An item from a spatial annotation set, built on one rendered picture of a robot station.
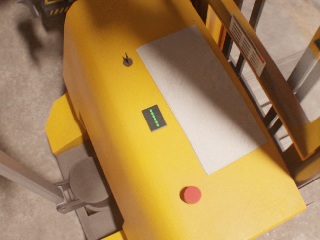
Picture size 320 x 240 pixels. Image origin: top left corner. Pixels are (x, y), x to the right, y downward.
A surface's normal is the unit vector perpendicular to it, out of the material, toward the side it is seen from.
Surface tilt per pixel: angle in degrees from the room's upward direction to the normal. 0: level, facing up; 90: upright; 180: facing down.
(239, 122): 0
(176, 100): 0
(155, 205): 45
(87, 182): 0
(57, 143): 22
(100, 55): 14
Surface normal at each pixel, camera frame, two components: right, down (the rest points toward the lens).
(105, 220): -0.02, -0.36
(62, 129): -0.36, -0.18
